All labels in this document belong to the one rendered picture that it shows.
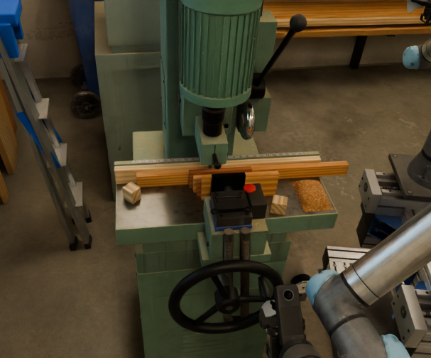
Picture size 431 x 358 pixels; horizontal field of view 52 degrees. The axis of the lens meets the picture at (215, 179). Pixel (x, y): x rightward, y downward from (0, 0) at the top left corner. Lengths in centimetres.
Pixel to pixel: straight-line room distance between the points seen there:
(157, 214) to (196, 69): 40
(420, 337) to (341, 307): 49
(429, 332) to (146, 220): 77
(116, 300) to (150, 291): 76
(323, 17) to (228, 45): 244
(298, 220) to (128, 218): 45
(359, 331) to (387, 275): 11
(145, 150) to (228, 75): 64
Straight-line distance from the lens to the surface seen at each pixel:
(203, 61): 99
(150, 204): 121
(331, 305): 84
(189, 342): 164
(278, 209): 120
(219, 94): 102
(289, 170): 131
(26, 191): 271
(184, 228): 116
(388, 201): 160
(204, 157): 116
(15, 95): 181
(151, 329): 155
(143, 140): 160
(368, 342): 81
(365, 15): 353
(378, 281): 83
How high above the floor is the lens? 174
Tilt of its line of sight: 41 degrees down
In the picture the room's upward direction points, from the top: 4 degrees clockwise
